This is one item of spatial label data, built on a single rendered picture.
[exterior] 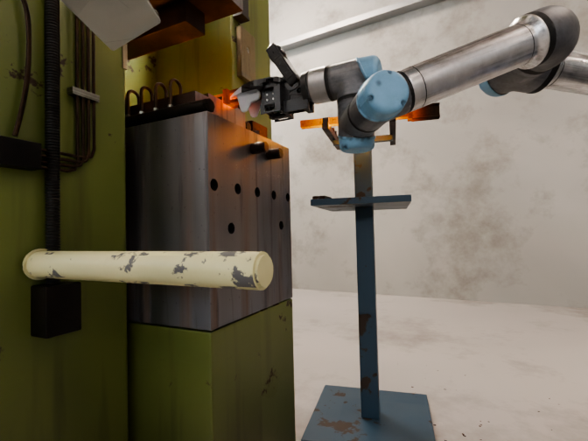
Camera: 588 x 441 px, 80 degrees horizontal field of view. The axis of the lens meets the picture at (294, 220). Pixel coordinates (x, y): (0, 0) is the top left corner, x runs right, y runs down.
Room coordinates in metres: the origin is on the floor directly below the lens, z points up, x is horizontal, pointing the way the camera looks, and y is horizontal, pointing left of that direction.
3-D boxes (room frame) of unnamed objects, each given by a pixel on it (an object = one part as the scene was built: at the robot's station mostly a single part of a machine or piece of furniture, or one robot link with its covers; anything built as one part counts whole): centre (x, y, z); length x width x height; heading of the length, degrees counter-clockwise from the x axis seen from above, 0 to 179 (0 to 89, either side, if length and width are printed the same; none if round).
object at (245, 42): (1.19, 0.15, 1.27); 0.09 x 0.02 x 0.17; 155
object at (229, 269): (0.50, 0.23, 0.62); 0.44 x 0.05 x 0.05; 65
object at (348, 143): (0.72, -0.14, 0.89); 0.11 x 0.08 x 0.11; 6
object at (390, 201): (1.25, -0.25, 0.75); 0.40 x 0.30 x 0.02; 164
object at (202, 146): (1.00, 0.34, 0.69); 0.56 x 0.38 x 0.45; 65
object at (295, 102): (0.81, 0.01, 0.98); 0.12 x 0.08 x 0.09; 65
